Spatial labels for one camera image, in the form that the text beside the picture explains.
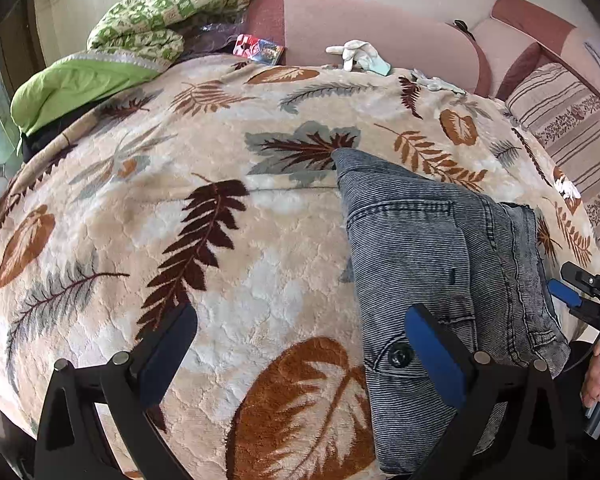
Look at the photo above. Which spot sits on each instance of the beige leaf-print blanket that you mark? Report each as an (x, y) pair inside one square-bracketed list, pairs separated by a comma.
[(230, 160)]

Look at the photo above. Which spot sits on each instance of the grey denim jeans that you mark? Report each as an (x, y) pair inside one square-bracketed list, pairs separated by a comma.
[(410, 240)]

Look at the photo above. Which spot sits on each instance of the white glove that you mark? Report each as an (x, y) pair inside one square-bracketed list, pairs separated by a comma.
[(355, 52)]

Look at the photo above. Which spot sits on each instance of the pale green glove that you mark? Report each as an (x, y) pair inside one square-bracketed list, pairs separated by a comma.
[(437, 82)]

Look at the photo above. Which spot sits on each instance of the pink sofa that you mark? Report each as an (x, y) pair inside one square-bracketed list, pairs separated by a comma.
[(380, 25)]

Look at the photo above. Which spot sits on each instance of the clear plastic bag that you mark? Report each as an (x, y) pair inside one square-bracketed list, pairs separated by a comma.
[(215, 37)]

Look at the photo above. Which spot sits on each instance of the green patterned quilt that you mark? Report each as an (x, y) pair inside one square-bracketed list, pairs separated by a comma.
[(180, 5)]

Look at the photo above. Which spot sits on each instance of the black cloth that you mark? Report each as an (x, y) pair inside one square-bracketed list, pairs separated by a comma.
[(45, 137)]

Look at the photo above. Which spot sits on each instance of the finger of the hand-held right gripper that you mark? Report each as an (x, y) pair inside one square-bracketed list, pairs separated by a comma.
[(564, 292), (577, 274)]

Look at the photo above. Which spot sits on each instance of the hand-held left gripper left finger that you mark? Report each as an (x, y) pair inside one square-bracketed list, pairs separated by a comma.
[(165, 360)]

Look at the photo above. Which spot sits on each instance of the striped beige cushion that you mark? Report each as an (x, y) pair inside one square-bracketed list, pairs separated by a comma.
[(570, 115)]

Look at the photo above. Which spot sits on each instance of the lime green pillow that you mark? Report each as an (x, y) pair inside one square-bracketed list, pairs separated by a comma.
[(70, 85)]

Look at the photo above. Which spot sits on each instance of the person's right hand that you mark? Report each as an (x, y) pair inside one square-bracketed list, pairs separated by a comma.
[(592, 380)]

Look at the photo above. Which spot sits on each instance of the colourful printed packet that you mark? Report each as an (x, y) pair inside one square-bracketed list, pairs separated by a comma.
[(260, 50)]

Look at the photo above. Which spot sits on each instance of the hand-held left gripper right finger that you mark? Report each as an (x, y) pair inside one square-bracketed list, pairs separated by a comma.
[(435, 355)]

